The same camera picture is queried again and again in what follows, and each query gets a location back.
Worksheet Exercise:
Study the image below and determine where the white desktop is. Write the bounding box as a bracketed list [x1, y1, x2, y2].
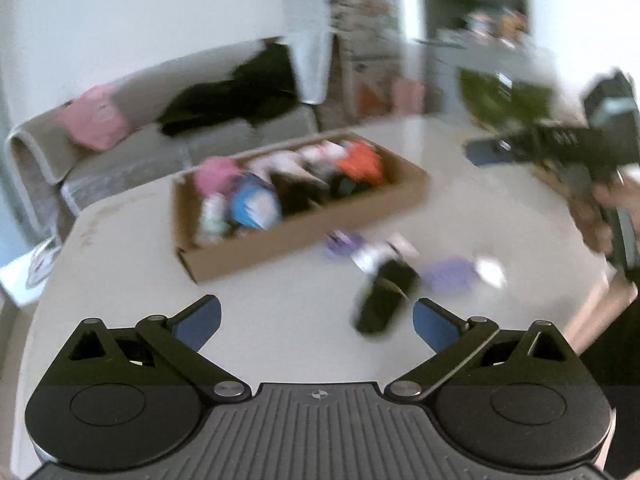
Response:
[15, 115, 621, 480]

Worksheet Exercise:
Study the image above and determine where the pink cushion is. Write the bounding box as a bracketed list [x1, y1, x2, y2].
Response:
[55, 85, 131, 151]

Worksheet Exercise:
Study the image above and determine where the purple sock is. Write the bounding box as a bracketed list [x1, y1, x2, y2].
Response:
[325, 230, 373, 261]
[422, 257, 476, 293]

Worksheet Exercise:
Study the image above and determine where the black garment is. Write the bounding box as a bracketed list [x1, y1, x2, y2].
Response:
[157, 42, 301, 138]

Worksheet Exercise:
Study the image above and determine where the grey sofa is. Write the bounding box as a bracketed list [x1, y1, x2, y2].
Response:
[5, 35, 326, 231]

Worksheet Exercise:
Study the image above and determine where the blue white sock bundle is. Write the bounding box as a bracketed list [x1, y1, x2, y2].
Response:
[230, 175, 283, 231]

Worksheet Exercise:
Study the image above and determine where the printed paper sheet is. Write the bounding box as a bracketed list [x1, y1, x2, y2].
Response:
[0, 235, 63, 308]

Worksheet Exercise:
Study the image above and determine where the pink fluffy sock bundle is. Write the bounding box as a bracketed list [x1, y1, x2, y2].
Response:
[192, 156, 241, 196]

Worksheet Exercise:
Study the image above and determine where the cardboard box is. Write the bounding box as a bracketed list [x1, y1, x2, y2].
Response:
[170, 132, 431, 285]

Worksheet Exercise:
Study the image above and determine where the plain black sock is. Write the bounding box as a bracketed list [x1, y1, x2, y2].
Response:
[350, 257, 421, 336]

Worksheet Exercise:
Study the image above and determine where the white sock bundle green band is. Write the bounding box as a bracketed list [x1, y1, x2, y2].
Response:
[250, 152, 301, 181]

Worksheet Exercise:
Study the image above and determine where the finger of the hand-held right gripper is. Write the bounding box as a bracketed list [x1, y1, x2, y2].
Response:
[462, 129, 552, 167]

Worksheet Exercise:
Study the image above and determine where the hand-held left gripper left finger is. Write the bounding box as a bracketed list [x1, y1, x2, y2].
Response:
[50, 294, 251, 403]

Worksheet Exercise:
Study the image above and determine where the person's right hand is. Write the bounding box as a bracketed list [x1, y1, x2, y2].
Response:
[570, 171, 640, 256]

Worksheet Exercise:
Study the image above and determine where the person's right forearm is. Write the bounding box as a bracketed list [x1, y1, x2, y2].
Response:
[562, 270, 640, 480]

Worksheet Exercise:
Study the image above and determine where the white quilted sofa cover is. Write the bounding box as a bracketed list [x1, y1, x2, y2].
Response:
[282, 0, 336, 106]

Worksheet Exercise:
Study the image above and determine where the pink stool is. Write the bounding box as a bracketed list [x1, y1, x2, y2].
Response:
[392, 80, 426, 116]

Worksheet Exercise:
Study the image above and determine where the dark shelf with items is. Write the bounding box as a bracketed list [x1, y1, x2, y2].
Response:
[420, 0, 531, 46]

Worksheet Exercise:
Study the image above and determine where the floral wall poster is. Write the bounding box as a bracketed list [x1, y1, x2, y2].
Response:
[325, 0, 426, 116]

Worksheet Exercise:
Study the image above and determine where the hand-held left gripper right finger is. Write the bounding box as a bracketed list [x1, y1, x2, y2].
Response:
[385, 297, 601, 403]

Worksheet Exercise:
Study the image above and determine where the orange sock bundle green band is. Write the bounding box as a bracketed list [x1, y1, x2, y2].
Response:
[335, 141, 386, 186]

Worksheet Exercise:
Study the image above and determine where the green plant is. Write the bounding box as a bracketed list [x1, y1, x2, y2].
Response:
[457, 67, 556, 126]

